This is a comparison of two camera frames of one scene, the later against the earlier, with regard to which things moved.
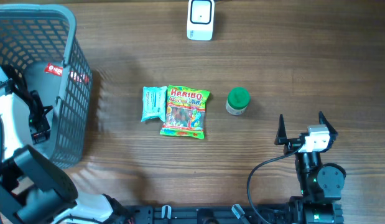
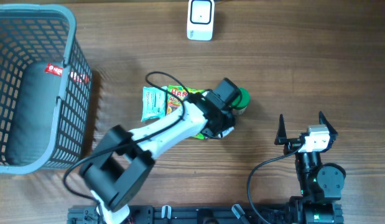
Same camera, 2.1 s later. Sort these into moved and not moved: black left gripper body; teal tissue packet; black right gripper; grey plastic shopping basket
Moved: black left gripper body
Not moved: black right gripper; teal tissue packet; grey plastic shopping basket
